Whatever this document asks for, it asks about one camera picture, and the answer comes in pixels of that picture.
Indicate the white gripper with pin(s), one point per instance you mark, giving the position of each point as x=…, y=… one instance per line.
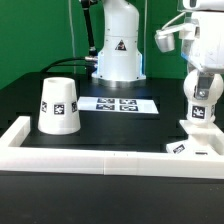
x=206, y=49

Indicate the white marker sheet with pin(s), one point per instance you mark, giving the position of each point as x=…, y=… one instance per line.
x=122, y=105

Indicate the white lamp bulb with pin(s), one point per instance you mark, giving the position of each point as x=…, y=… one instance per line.
x=201, y=112

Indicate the white lamp base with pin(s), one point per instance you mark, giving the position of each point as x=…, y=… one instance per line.
x=205, y=140

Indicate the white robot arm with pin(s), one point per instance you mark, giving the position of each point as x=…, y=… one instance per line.
x=120, y=63

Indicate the white U-shaped fence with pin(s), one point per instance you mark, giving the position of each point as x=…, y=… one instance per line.
x=15, y=157

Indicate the white conical lamp shade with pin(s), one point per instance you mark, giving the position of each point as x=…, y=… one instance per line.
x=59, y=113

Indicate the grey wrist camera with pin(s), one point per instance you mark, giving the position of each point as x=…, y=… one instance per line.
x=164, y=38

